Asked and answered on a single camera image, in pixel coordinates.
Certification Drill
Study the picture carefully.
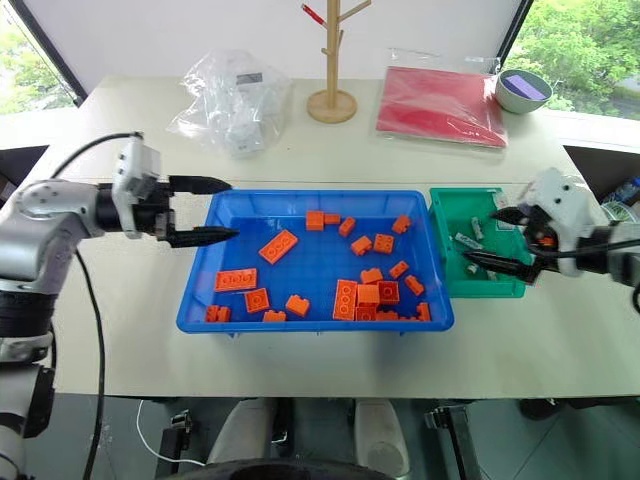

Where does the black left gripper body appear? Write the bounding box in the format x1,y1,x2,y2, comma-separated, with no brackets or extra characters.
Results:
133,175,177,247

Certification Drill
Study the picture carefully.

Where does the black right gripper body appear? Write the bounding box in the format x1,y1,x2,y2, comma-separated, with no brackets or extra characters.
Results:
521,204,558,274

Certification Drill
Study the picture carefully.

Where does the long orange toy brick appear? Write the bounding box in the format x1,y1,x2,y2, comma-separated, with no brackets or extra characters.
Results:
257,229,300,265
214,267,259,293
331,278,359,322

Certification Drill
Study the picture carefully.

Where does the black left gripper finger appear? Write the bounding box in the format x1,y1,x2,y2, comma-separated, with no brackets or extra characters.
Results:
167,226,240,250
167,174,234,197

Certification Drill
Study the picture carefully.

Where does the red tag on stand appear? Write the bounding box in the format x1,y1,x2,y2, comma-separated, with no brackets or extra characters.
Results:
300,3,327,30

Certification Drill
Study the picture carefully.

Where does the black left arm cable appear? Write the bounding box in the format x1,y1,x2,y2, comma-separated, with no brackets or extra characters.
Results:
49,130,146,480

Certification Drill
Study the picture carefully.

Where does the dark box with clutter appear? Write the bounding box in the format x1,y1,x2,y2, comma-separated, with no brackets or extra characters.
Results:
561,143,640,225

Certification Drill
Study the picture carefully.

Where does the wooden tree stand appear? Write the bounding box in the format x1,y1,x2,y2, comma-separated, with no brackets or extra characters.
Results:
305,0,374,123

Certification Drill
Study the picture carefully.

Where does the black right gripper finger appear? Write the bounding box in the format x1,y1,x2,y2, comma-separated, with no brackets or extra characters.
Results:
461,250,541,284
489,207,532,228

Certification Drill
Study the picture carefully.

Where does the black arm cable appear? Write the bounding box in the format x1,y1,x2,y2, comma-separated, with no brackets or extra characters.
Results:
49,130,146,480
542,238,640,315

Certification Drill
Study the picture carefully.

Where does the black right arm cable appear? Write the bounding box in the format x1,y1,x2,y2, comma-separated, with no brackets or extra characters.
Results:
542,238,640,315

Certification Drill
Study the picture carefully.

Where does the grey rounded robot leg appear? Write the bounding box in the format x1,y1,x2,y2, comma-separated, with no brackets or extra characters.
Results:
206,398,282,467
353,397,412,479

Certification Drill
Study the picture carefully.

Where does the green plastic bin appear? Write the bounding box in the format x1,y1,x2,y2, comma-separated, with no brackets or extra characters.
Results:
428,187,539,300

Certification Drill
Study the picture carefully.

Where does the purple block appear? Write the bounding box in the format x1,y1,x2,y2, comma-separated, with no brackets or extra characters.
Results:
503,73,547,100

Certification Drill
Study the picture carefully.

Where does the grey bowl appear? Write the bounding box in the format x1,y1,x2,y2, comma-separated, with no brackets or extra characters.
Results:
494,68,553,115

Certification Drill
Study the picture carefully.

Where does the dark open box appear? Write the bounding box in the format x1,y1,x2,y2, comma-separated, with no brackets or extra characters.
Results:
0,144,52,212

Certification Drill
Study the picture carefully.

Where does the clear crumpled plastic bag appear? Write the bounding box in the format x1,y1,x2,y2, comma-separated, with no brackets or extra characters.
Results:
166,48,295,160

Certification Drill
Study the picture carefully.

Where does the blue plastic bin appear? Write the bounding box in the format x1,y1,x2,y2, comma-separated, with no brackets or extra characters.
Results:
176,188,456,336

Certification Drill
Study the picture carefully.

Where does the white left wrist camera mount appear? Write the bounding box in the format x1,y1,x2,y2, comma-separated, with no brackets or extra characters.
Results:
111,138,162,239

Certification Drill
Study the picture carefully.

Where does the black rounded floor object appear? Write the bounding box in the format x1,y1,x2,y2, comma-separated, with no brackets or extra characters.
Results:
518,397,562,422

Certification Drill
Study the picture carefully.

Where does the black window frame bar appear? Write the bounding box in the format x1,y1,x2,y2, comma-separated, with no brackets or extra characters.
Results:
0,0,85,108
496,0,535,72

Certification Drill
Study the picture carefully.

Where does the black table frame bracket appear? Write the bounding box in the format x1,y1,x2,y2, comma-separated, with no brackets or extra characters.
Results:
154,408,195,479
423,403,485,480

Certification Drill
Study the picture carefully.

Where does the white thin cable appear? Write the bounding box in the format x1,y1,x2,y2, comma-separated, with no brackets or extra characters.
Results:
136,398,207,467

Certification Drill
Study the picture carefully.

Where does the red folder in clear sleeve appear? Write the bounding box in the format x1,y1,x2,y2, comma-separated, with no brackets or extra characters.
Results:
373,46,511,152

